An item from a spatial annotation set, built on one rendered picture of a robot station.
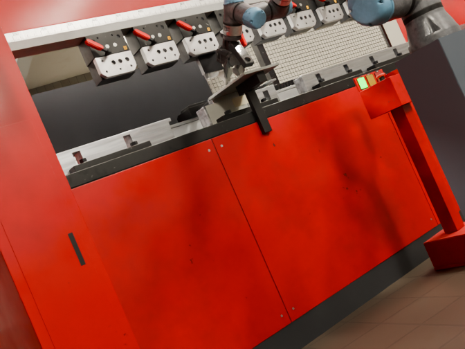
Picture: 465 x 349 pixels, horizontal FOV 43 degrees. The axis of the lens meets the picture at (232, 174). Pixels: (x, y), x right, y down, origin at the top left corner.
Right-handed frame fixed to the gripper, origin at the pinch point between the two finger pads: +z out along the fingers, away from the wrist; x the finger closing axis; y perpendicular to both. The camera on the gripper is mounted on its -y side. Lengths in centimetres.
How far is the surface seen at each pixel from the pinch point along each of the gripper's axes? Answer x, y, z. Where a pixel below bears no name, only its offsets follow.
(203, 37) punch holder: 1.6, 17.5, -15.1
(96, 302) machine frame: 92, -47, 28
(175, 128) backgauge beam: 14.4, 20.4, 23.0
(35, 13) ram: 65, 32, -31
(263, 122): 1.7, -19.4, 8.8
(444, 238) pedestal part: -38, -83, 46
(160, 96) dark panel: -3, 55, 25
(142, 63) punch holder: 30.4, 19.0, -10.0
